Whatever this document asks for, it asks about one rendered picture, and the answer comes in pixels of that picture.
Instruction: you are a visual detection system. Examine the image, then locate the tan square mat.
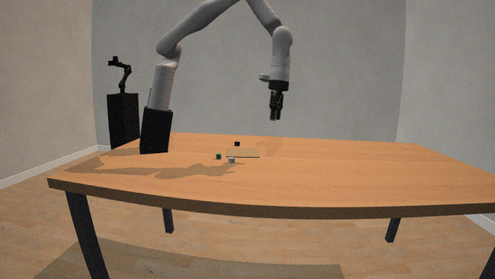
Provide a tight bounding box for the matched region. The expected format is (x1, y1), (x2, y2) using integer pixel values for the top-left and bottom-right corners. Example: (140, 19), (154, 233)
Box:
(226, 148), (260, 158)

